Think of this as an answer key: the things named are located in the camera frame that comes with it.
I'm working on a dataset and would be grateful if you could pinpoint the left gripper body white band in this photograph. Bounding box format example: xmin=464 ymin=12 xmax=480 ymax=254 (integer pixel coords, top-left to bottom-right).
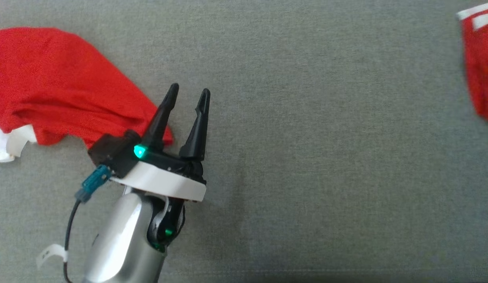
xmin=110 ymin=146 xmax=207 ymax=202

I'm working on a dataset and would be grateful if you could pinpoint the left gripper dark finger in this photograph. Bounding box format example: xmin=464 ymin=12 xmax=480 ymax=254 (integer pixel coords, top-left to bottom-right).
xmin=141 ymin=83 xmax=180 ymax=154
xmin=179 ymin=88 xmax=211 ymax=162

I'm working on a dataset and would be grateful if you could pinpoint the grey fabric sofa seat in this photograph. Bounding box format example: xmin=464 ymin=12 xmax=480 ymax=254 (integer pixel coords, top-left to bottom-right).
xmin=0 ymin=0 xmax=488 ymax=283

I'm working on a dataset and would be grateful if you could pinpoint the left black cable teal connector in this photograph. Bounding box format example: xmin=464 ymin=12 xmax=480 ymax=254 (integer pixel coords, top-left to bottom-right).
xmin=63 ymin=164 xmax=112 ymax=283

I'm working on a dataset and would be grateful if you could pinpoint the white cable label tag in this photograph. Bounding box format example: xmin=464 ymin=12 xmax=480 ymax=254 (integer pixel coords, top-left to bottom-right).
xmin=35 ymin=244 xmax=68 ymax=270

